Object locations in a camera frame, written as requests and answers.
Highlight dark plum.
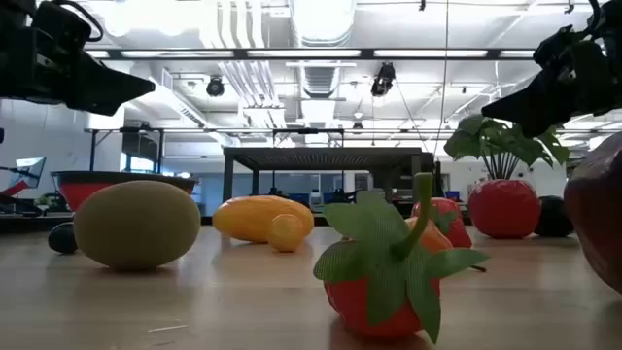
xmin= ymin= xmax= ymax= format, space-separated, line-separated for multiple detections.
xmin=534 ymin=194 xmax=575 ymax=239

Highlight tilted computer monitor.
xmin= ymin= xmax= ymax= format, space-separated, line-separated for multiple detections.
xmin=14 ymin=156 xmax=48 ymax=191

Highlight black background workstation frame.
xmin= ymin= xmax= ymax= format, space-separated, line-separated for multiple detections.
xmin=85 ymin=125 xmax=453 ymax=176

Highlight brown kiwi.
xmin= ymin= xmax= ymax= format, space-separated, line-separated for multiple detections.
xmin=72 ymin=179 xmax=202 ymax=271

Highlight black ceiling spotlight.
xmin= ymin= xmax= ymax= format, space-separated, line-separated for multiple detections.
xmin=205 ymin=75 xmax=226 ymax=98

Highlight red machine part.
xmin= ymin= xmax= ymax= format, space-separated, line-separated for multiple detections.
xmin=0 ymin=179 xmax=31 ymax=198

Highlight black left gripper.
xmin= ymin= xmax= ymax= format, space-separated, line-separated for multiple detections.
xmin=0 ymin=18 xmax=157 ymax=118

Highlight black hanging camera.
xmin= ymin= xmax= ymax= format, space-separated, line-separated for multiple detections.
xmin=369 ymin=61 xmax=397 ymax=98

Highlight green potted plant white pot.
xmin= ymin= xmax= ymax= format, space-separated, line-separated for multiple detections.
xmin=442 ymin=114 xmax=571 ymax=182

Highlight black aluminium table frame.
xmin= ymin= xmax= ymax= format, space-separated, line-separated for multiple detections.
xmin=0 ymin=213 xmax=477 ymax=233

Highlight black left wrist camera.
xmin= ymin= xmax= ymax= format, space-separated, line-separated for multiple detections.
xmin=32 ymin=0 xmax=96 ymax=53

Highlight yellow orange mango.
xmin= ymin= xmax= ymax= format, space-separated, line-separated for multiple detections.
xmin=212 ymin=194 xmax=316 ymax=244

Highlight dark red bell pepper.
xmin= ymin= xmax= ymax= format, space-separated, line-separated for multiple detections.
xmin=563 ymin=131 xmax=622 ymax=295

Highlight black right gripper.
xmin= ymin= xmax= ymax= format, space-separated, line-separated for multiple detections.
xmin=480 ymin=32 xmax=622 ymax=139

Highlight red strawberry green leaves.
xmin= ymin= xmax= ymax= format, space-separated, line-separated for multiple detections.
xmin=313 ymin=171 xmax=491 ymax=345
xmin=427 ymin=207 xmax=473 ymax=250

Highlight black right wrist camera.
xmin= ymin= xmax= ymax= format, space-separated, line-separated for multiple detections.
xmin=533 ymin=23 xmax=590 ymax=69

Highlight small dark round fruit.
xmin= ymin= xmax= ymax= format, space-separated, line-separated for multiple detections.
xmin=47 ymin=222 xmax=79 ymax=255

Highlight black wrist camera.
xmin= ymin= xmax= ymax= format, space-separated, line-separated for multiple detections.
xmin=533 ymin=23 xmax=590 ymax=69
xmin=32 ymin=0 xmax=96 ymax=53

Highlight small orange yellow peach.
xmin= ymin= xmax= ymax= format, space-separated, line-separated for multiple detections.
xmin=405 ymin=216 xmax=455 ymax=255
xmin=266 ymin=213 xmax=306 ymax=254

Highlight big red apple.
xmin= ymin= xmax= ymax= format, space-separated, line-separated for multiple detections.
xmin=467 ymin=178 xmax=542 ymax=240

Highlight red collapsible bowl grey rim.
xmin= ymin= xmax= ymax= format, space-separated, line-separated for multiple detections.
xmin=50 ymin=169 xmax=201 ymax=214

